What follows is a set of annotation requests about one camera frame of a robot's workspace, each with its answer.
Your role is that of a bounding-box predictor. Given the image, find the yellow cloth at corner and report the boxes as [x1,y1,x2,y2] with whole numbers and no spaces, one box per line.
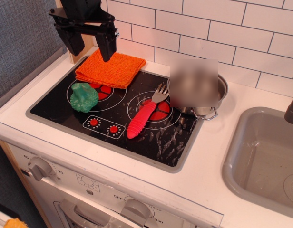
[3,218,28,228]

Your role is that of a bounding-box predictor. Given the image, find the grey plastic sink basin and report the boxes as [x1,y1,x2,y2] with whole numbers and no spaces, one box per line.
[222,107,293,218]

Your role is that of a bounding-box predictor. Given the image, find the grey oven knob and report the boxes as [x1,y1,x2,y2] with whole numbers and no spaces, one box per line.
[120,199,151,227]
[28,157,52,181]

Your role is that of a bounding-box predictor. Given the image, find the grey left oven knob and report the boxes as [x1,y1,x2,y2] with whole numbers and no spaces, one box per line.
[28,157,52,181]

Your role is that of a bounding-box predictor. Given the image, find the black toy stove top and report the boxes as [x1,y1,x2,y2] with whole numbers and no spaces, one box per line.
[26,68,203,173]

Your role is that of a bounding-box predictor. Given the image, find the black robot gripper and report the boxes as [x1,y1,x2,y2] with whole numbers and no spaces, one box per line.
[49,0,119,62]

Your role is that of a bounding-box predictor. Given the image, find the fork with pink handle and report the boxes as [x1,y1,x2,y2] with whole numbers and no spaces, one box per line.
[127,84,169,139]

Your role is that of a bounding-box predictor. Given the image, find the steel pot with handles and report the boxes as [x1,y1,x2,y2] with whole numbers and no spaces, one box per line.
[167,73,228,121]

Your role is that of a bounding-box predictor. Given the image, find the green toy broccoli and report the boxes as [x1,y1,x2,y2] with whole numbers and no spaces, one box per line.
[70,83,99,113]

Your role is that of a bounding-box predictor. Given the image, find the orange knitted napkin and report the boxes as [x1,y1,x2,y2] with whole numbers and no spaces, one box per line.
[75,50,147,89]

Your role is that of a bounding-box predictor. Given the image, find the wooden side panel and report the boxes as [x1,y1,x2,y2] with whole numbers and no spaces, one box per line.
[53,0,94,64]

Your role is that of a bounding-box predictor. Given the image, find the white toy oven front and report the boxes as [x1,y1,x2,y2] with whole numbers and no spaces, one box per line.
[8,145,223,228]

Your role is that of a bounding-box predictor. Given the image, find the grey right oven knob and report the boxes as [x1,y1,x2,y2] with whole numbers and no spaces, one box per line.
[120,199,151,227]

